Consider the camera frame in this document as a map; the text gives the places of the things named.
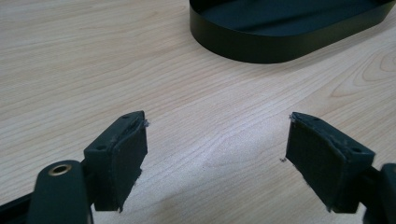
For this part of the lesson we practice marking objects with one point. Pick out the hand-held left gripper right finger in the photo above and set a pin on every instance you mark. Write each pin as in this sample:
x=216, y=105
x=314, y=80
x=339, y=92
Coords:
x=323, y=161

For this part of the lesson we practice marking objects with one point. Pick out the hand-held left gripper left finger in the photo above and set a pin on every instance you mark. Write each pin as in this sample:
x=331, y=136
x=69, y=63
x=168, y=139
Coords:
x=116, y=165

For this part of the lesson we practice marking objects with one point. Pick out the black oval tray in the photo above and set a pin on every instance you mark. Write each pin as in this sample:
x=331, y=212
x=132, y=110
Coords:
x=280, y=28

